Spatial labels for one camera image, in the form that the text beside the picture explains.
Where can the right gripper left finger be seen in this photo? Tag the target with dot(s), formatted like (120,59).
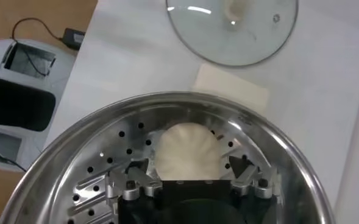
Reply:
(144,184)

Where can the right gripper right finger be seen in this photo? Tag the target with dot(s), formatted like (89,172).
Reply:
(244,179)

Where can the white steamed baozi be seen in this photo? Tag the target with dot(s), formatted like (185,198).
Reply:
(188,149)

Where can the round glass pot lid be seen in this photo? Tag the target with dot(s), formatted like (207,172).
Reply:
(203,36)

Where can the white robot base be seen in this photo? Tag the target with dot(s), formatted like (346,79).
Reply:
(14,103)

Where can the perforated steel steamer basket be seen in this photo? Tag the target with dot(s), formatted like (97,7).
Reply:
(60,158)

